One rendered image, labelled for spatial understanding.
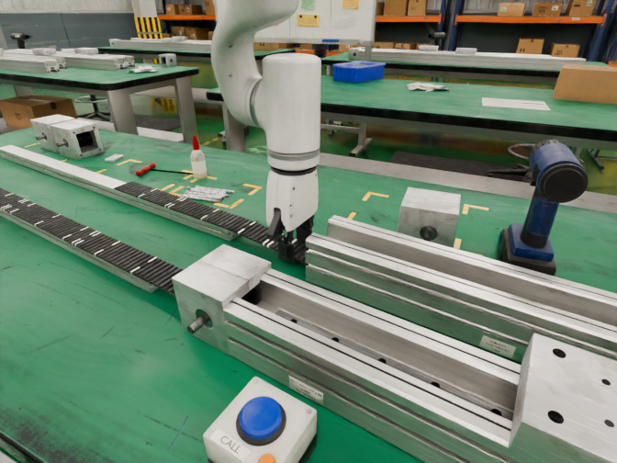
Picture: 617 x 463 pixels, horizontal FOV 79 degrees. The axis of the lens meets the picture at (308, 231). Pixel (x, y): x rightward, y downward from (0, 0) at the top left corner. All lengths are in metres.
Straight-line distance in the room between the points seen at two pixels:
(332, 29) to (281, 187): 2.93
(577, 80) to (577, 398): 2.17
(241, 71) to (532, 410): 0.53
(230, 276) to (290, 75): 0.28
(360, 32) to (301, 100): 2.84
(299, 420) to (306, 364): 0.07
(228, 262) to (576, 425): 0.41
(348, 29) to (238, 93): 2.84
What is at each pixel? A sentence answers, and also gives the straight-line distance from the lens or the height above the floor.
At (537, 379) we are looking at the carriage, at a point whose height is 0.90.
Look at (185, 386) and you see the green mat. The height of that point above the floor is 0.78.
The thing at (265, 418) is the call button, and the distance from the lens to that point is 0.39.
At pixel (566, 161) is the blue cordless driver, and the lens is 0.64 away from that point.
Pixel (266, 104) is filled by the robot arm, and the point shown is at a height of 1.06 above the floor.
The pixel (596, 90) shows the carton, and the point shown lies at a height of 0.84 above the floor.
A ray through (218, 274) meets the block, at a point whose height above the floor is 0.87.
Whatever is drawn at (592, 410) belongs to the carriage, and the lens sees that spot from 0.40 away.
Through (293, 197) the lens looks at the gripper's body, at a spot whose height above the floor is 0.92.
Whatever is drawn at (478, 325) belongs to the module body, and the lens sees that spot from 0.57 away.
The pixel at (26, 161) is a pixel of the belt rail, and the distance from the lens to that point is 1.40.
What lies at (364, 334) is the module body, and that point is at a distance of 0.47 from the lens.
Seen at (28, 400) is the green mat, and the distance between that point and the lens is 0.59.
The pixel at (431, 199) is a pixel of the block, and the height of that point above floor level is 0.87.
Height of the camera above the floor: 1.18
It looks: 30 degrees down
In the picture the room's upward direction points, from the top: straight up
